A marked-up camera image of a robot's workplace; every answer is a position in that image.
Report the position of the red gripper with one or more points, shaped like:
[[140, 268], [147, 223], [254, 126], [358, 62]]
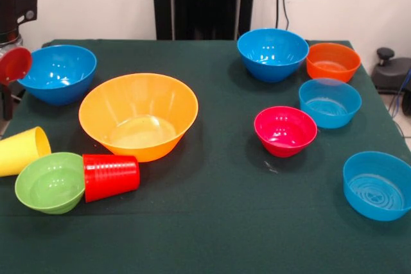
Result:
[[14, 65]]

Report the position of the yellow cup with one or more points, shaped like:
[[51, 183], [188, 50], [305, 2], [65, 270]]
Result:
[[16, 155]]

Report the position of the large blue bowl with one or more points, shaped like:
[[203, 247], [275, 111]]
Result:
[[273, 59], [61, 72]]

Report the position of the green bowl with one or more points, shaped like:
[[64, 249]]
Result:
[[48, 184]]

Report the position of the red cup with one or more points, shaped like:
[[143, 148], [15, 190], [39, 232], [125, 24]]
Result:
[[112, 177]]

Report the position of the large yellow bowl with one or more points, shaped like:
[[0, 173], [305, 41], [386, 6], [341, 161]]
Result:
[[138, 100]]

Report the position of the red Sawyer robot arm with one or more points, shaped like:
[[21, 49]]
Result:
[[14, 4]]

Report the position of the dark green tablecloth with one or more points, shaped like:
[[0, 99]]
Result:
[[208, 206]]

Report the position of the pink bowl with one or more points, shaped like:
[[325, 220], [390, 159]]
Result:
[[282, 145]]

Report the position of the small blue bowl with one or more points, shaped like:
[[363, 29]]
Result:
[[330, 116], [359, 190]]

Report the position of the orange bowl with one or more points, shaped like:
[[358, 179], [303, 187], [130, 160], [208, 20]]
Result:
[[332, 68]]

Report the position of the black stand base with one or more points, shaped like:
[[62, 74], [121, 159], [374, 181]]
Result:
[[391, 72]]

